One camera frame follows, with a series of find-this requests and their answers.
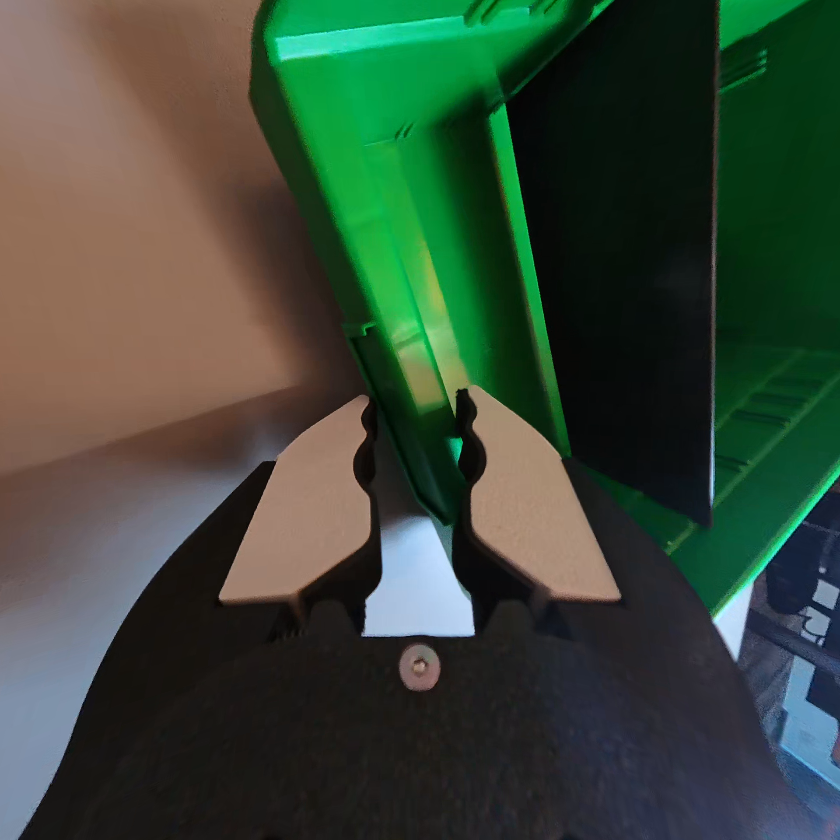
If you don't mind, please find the black bin divider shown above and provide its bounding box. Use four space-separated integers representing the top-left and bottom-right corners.
508 0 721 529

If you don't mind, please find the green plastic storage bin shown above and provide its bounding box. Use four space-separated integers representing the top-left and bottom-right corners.
249 0 840 614

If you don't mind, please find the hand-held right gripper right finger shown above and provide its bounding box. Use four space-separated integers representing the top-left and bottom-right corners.
451 385 622 641

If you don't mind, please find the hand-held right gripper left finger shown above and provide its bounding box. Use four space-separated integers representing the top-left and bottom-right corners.
217 394 383 639

